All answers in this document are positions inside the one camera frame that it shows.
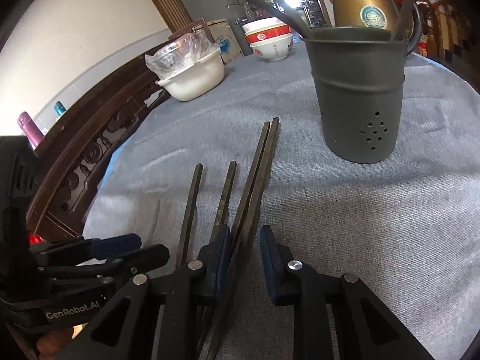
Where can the white chest freezer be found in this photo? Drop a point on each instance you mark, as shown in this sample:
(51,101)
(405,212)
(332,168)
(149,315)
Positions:
(221,33)

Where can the white ceramic basin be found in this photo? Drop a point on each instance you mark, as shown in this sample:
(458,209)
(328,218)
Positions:
(195,78)

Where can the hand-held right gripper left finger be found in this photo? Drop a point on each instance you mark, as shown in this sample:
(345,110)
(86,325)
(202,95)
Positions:
(224,247)

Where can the gold electric kettle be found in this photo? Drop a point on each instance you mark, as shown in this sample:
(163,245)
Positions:
(356,0)

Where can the metal kitchen rack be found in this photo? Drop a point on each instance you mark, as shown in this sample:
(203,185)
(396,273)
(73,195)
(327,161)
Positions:
(311,11)

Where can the dark wooden chopstick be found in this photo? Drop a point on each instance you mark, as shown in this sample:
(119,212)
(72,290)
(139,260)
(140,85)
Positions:
(226,195)
(191,210)
(264,180)
(255,172)

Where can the bunch of dark chopsticks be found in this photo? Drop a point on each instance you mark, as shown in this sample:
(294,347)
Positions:
(407,0)

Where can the clear plastic bag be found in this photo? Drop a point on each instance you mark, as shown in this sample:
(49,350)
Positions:
(176,54)

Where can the purple thermos bottle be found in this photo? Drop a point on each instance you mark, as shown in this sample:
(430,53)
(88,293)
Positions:
(30,129)

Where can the grey metal chopstick holder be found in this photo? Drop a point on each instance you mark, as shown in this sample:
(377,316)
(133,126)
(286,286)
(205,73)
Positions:
(356,101)

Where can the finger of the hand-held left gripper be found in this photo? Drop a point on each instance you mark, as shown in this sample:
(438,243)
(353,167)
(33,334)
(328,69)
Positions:
(112,245)
(150,257)

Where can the red banded white bowl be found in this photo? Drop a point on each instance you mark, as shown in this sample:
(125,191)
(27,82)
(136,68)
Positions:
(273,34)

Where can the teal thermos bottle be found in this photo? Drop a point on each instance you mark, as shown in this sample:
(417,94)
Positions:
(60,109)

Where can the dark carved wooden console table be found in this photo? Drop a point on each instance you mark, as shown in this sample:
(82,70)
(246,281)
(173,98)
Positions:
(93,127)

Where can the red gift box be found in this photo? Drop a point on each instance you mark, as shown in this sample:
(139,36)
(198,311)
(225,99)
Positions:
(35,238)

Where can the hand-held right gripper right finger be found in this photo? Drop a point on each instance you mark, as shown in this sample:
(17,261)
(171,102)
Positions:
(268,258)

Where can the grey tablecloth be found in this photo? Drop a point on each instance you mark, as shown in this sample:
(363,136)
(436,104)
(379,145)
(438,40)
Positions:
(337,213)

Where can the white bowl with red print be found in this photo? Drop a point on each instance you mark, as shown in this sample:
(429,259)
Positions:
(272,50)

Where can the blue plastic table cover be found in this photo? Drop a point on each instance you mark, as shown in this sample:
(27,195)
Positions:
(112,165)

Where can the grey refrigerator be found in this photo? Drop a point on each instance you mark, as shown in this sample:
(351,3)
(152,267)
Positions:
(210,3)

